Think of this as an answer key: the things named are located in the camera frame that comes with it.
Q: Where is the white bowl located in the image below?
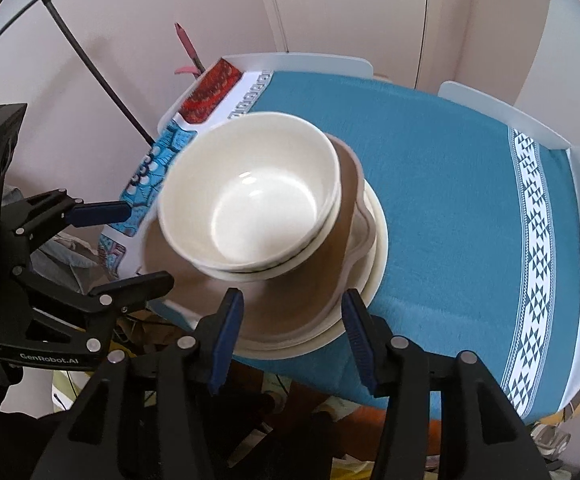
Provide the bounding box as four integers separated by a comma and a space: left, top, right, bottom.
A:
157, 112, 342, 272

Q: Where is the pink square handled bowl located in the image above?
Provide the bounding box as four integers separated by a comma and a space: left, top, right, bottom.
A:
141, 136, 375, 347

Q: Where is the large white plate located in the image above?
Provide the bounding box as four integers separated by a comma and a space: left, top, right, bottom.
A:
235, 181, 389, 361

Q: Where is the cream duck bowl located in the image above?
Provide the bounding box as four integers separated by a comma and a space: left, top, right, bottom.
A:
193, 191, 342, 283

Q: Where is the teal patterned tablecloth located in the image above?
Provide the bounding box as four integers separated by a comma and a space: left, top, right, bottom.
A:
99, 70, 580, 422

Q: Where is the black clothes rack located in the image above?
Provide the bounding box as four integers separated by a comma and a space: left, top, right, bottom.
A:
0, 0, 157, 148

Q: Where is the white door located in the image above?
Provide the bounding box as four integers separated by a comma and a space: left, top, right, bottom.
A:
263, 0, 427, 88

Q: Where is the pink handled mop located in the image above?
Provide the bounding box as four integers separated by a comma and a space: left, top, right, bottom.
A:
175, 23, 205, 78

